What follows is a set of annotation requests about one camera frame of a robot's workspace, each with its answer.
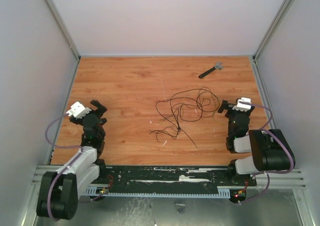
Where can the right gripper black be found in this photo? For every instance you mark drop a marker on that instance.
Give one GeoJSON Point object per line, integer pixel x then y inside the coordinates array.
{"type": "Point", "coordinates": [230, 109]}

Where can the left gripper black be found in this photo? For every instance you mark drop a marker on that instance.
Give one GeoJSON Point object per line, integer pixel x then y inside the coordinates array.
{"type": "Point", "coordinates": [101, 109]}

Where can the black zip tie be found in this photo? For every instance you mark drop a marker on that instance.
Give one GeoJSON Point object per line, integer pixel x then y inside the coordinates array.
{"type": "Point", "coordinates": [179, 129]}

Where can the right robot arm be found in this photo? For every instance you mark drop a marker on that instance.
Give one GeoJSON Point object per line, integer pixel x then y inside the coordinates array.
{"type": "Point", "coordinates": [269, 149]}

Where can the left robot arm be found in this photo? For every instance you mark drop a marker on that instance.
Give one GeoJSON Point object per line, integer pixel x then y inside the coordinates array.
{"type": "Point", "coordinates": [61, 189]}

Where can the black adjustable wrench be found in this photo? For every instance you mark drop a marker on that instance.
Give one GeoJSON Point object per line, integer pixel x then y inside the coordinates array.
{"type": "Point", "coordinates": [218, 66]}

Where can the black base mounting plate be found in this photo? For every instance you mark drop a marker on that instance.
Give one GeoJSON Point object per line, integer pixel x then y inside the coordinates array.
{"type": "Point", "coordinates": [156, 184]}

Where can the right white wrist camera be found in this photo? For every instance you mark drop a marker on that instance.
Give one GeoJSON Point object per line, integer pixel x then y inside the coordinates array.
{"type": "Point", "coordinates": [243, 104]}

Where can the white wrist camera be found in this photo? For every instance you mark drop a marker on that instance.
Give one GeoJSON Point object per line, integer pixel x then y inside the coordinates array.
{"type": "Point", "coordinates": [78, 110]}
{"type": "Point", "coordinates": [243, 104]}

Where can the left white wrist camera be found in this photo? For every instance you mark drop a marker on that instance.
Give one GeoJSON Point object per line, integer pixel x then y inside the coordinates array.
{"type": "Point", "coordinates": [78, 110]}

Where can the grey slotted cable duct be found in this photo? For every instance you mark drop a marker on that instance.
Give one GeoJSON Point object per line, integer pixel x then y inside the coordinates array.
{"type": "Point", "coordinates": [180, 191]}

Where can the aluminium front rail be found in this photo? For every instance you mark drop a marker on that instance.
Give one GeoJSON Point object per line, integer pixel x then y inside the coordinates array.
{"type": "Point", "coordinates": [217, 175]}

